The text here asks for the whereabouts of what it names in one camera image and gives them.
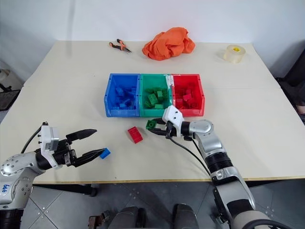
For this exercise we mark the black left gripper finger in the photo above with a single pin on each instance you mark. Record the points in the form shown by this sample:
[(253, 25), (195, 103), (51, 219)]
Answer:
[(82, 134), (89, 155)]

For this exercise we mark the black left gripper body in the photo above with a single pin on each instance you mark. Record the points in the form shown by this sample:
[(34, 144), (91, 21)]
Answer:
[(65, 156)]

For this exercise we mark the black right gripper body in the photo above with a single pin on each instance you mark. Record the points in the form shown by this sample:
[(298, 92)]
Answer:
[(170, 130)]

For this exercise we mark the small green toy block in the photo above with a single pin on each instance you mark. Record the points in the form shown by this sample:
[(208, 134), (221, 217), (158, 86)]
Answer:
[(151, 124)]

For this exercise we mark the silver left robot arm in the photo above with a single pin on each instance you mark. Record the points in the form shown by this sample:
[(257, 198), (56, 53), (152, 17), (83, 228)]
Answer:
[(16, 167)]

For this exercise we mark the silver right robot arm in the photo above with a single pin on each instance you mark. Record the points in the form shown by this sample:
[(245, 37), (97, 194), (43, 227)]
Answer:
[(214, 148)]

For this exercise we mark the small blue toy block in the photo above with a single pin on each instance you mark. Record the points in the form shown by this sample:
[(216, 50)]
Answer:
[(105, 153)]

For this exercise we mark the large green toy block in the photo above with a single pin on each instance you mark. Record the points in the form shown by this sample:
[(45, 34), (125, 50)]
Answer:
[(152, 98)]

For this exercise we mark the long red toy block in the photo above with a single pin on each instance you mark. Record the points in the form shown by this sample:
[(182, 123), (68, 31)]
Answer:
[(135, 134)]

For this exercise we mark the green plastic bin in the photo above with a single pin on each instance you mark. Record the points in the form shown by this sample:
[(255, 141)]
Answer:
[(156, 95)]

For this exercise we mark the red plastic bin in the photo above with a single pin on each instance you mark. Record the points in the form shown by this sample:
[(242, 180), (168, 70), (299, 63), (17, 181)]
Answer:
[(188, 95)]

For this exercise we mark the white label sticker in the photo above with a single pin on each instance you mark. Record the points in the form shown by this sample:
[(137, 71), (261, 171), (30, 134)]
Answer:
[(168, 80)]

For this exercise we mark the blue plastic bin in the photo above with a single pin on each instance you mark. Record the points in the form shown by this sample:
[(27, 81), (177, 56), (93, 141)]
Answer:
[(122, 96)]

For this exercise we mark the dark rounded shape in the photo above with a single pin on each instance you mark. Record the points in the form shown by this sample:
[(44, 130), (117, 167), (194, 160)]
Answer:
[(186, 217), (131, 218)]

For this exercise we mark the crumpled orange cloth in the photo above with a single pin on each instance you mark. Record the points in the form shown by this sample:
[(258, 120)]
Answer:
[(169, 44)]

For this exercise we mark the black mesh basket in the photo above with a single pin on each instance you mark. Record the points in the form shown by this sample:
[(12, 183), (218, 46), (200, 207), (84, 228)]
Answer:
[(8, 99)]

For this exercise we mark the clear tape roll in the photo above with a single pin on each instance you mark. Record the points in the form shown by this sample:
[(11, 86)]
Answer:
[(234, 54)]

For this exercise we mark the black chair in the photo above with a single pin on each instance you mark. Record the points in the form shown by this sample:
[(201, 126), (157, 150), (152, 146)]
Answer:
[(294, 78)]

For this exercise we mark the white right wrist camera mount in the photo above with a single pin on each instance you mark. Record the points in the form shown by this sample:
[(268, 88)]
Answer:
[(173, 116)]

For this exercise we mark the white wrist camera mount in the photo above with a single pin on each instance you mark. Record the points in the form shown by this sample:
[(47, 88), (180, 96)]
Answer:
[(48, 139), (173, 116)]

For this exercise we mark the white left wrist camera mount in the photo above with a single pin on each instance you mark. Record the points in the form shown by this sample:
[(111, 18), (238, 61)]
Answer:
[(48, 139)]

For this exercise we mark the black table frame bar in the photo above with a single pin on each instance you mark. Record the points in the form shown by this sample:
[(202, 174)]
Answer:
[(69, 189)]

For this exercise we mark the brown metal bracket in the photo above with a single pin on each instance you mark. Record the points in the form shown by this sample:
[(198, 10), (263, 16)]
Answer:
[(98, 220)]

